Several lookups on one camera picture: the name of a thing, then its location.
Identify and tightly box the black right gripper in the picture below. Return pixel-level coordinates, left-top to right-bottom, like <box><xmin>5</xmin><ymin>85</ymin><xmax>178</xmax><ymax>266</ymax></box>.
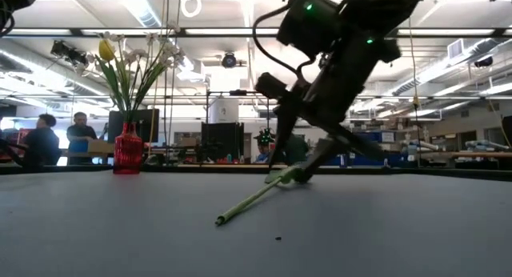
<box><xmin>254</xmin><ymin>56</ymin><xmax>385</xmax><ymax>183</ymax></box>

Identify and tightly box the black tulip stem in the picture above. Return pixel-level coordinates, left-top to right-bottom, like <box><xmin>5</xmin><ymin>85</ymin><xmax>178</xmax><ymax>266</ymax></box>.
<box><xmin>214</xmin><ymin>164</ymin><xmax>311</xmax><ymax>227</ymax></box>

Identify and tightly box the yellow tulip stem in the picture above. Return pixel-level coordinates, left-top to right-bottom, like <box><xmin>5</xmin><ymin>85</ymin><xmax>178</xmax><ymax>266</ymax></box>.
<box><xmin>94</xmin><ymin>38</ymin><xmax>133</xmax><ymax>124</ymax></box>

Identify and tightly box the red glass vase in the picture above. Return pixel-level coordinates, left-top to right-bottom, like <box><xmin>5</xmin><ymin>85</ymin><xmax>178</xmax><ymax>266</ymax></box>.
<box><xmin>113</xmin><ymin>122</ymin><xmax>144</xmax><ymax>176</ymax></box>

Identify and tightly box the person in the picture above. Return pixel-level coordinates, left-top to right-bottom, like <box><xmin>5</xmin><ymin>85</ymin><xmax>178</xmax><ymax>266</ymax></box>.
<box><xmin>284</xmin><ymin>132</ymin><xmax>310</xmax><ymax>166</ymax></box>
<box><xmin>22</xmin><ymin>113</ymin><xmax>61</xmax><ymax>168</ymax></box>
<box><xmin>66</xmin><ymin>111</ymin><xmax>99</xmax><ymax>166</ymax></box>
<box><xmin>254</xmin><ymin>128</ymin><xmax>277</xmax><ymax>165</ymax></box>

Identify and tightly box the blue storage bin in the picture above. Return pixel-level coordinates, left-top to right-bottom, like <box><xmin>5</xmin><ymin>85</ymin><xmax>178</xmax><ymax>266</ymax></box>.
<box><xmin>359</xmin><ymin>130</ymin><xmax>397</xmax><ymax>144</ymax></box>

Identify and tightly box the white cylindrical tank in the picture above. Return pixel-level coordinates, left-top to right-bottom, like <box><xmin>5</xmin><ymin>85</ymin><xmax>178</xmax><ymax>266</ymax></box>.
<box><xmin>210</xmin><ymin>97</ymin><xmax>240</xmax><ymax>124</ymax></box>

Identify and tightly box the blue table mat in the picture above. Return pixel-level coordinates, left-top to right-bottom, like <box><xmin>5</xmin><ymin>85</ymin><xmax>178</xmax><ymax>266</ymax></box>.
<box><xmin>0</xmin><ymin>171</ymin><xmax>512</xmax><ymax>277</ymax></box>

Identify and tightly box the wooden workbench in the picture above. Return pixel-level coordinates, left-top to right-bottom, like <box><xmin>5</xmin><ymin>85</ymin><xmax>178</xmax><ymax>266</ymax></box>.
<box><xmin>419</xmin><ymin>151</ymin><xmax>512</xmax><ymax>160</ymax></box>

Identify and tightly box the cardboard box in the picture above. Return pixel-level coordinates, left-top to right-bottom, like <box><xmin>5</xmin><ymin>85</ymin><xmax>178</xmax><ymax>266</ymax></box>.
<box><xmin>86</xmin><ymin>138</ymin><xmax>115</xmax><ymax>154</ymax></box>

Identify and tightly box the black background rig frame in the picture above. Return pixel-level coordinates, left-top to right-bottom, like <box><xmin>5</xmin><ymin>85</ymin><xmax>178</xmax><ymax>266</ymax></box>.
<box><xmin>206</xmin><ymin>89</ymin><xmax>261</xmax><ymax>166</ymax></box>

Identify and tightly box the black aluminium table frame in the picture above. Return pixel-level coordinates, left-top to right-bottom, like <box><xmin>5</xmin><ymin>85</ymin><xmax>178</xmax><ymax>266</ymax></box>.
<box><xmin>0</xmin><ymin>163</ymin><xmax>512</xmax><ymax>183</ymax></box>

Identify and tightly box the round black overhead camera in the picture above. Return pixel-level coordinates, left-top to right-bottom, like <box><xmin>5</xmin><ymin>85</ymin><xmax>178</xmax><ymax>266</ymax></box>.
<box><xmin>221</xmin><ymin>51</ymin><xmax>238</xmax><ymax>69</ymax></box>

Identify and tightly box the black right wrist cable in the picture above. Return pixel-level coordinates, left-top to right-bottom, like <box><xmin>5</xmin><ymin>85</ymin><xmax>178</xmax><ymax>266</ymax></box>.
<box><xmin>250</xmin><ymin>3</ymin><xmax>311</xmax><ymax>76</ymax></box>

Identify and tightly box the silver ceiling duct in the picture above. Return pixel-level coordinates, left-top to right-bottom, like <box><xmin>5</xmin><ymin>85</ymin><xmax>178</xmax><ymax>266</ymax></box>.
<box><xmin>394</xmin><ymin>36</ymin><xmax>512</xmax><ymax>96</ymax></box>

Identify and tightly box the white hanging ring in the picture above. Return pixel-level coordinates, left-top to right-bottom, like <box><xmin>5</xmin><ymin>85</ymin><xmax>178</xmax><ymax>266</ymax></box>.
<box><xmin>179</xmin><ymin>0</ymin><xmax>204</xmax><ymax>18</ymax></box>

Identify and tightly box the black overhead frame beam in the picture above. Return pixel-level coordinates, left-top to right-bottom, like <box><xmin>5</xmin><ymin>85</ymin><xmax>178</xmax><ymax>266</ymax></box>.
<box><xmin>0</xmin><ymin>26</ymin><xmax>512</xmax><ymax>39</ymax></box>

